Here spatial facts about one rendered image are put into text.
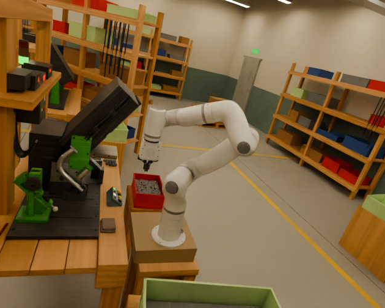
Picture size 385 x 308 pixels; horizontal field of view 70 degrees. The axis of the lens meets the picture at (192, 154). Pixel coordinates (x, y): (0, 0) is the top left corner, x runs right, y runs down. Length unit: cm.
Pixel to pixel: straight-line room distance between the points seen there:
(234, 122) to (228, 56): 1074
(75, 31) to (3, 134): 379
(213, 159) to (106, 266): 71
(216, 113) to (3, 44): 94
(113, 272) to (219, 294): 51
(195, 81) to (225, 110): 1030
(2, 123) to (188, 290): 115
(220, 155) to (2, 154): 105
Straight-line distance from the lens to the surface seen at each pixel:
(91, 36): 491
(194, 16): 1126
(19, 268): 148
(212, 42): 1156
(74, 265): 147
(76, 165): 183
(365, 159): 592
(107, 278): 150
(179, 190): 129
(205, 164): 127
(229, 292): 144
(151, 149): 138
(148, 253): 150
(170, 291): 138
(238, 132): 115
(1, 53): 148
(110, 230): 161
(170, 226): 148
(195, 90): 1156
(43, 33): 246
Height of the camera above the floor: 191
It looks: 20 degrees down
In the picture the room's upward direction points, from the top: 14 degrees clockwise
